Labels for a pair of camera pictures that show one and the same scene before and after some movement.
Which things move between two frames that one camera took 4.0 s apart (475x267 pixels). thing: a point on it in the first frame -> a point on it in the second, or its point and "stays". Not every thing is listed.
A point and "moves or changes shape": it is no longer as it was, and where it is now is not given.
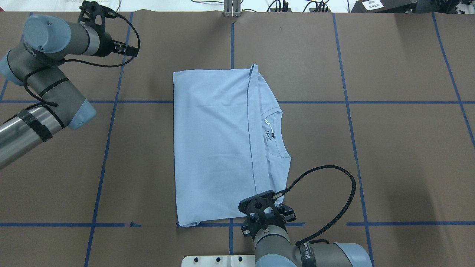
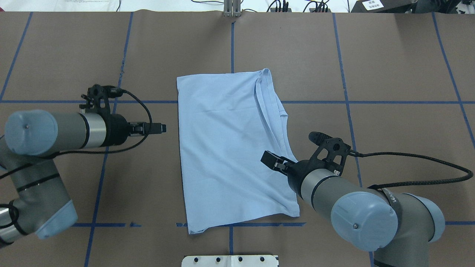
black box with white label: x=383 y=6 stays
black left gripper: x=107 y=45 -> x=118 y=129
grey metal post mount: x=232 y=8 stays
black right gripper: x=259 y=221 -> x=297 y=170
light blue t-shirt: x=227 y=144 moves or changes shape
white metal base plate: x=218 y=261 stays
